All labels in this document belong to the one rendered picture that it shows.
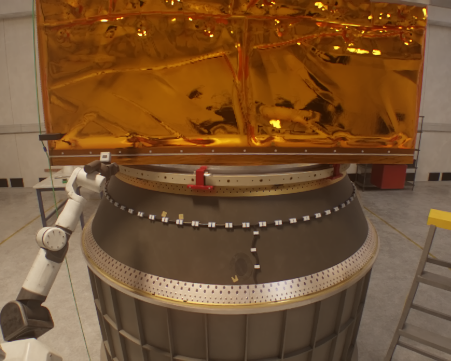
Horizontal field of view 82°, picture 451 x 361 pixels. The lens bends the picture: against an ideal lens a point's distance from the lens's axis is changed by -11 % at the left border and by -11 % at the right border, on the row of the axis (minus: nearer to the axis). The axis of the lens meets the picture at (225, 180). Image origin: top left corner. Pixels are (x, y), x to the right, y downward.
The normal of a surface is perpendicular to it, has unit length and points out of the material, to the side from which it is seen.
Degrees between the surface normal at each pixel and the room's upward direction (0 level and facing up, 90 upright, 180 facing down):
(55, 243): 74
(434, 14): 90
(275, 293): 43
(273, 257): 62
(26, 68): 90
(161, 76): 86
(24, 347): 25
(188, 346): 90
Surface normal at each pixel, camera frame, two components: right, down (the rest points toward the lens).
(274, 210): 0.21, -0.23
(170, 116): 0.05, 0.23
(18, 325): -0.12, -0.48
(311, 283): 0.24, -0.54
